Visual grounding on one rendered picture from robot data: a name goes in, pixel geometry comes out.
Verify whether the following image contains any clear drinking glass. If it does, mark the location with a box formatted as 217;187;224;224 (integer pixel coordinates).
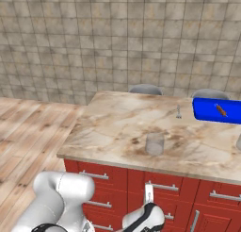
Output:
145;132;166;157

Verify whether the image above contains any grey stool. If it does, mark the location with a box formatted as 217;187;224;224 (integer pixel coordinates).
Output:
191;88;231;101
128;83;164;96

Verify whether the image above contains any blue tray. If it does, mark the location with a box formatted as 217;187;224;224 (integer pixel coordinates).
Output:
192;97;241;125

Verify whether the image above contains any red cupboard door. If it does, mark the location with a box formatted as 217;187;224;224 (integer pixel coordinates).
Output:
185;207;241;232

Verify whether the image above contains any brown kebab skewer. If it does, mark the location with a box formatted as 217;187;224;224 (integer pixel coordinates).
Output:
214;104;229;118

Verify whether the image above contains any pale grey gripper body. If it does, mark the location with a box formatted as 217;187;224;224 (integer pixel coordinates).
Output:
143;183;155;206

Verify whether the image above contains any silver cupboard door handle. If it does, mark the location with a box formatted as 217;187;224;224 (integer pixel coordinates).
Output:
189;209;201;232

